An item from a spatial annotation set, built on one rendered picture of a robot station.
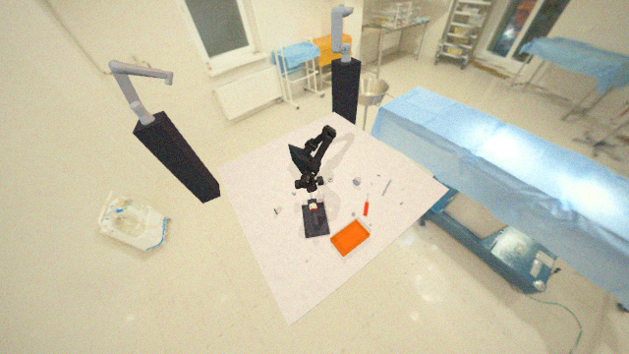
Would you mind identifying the orange rectangular box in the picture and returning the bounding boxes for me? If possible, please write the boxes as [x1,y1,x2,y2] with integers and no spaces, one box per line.
[330,219,371,257]

